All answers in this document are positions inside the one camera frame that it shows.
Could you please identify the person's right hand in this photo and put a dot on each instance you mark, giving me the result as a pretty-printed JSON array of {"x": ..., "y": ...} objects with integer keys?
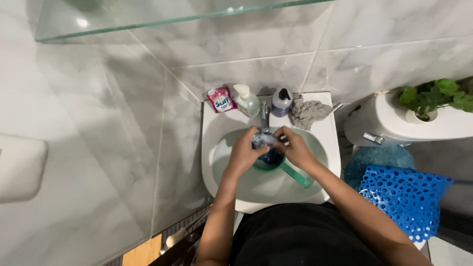
[{"x": 297, "y": 149}]

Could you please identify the person's left hand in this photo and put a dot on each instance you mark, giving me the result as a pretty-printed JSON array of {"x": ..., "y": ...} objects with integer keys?
[{"x": 242, "y": 153}]

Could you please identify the soapy blue cloth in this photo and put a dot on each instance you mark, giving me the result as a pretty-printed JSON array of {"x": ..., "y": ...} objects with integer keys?
[{"x": 266, "y": 147}]

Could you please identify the white ceramic sink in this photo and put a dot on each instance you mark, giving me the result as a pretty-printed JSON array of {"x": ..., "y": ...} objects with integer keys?
[{"x": 321, "y": 147}]

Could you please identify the green plastic dipper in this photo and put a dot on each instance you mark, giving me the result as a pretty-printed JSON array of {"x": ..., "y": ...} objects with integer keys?
[{"x": 295, "y": 176}]

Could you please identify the grey rag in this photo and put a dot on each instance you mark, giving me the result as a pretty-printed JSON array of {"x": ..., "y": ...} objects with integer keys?
[{"x": 307, "y": 112}]

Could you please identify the chrome faucet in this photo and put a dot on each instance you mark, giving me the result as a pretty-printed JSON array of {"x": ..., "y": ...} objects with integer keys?
[{"x": 264, "y": 114}]

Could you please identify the purple bottle with black pump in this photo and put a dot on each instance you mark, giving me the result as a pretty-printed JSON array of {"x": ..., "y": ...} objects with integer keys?
[{"x": 281, "y": 102}]

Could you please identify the clear soap pump bottle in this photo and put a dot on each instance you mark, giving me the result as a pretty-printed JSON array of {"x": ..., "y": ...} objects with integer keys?
[{"x": 247, "y": 101}]

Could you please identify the pink detergent sachet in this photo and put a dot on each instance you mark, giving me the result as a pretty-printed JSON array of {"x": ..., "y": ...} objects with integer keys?
[{"x": 221, "y": 99}]

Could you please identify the chrome flush lever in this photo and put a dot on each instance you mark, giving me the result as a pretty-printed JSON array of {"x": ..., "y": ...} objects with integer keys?
[{"x": 372, "y": 138}]

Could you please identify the blue fluffy toilet lid cover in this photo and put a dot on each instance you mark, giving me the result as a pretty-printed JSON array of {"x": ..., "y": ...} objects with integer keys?
[{"x": 373, "y": 159}]

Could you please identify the person's black shirt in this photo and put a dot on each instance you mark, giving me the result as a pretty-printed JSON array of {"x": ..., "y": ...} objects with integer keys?
[{"x": 299, "y": 236}]

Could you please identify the white toilet tank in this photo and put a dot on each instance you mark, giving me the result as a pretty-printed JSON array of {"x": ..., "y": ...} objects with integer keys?
[{"x": 384, "y": 123}]

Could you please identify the blue perforated rubber mat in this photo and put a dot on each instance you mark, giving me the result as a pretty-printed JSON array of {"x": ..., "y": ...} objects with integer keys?
[{"x": 404, "y": 199}]

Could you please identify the wooden board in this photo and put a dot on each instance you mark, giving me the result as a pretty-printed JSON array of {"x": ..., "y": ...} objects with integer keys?
[{"x": 143, "y": 253}]

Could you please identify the green plant in white pot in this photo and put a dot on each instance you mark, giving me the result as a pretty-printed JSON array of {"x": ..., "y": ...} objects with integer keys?
[{"x": 439, "y": 94}]

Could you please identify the glass shelf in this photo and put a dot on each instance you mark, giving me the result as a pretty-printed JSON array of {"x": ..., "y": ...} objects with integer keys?
[{"x": 147, "y": 16}]

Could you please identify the dark floor mat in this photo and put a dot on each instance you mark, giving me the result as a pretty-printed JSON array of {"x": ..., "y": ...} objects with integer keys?
[{"x": 456, "y": 229}]

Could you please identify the white wall fixture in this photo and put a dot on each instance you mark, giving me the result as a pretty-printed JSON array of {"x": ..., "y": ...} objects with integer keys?
[{"x": 20, "y": 168}]

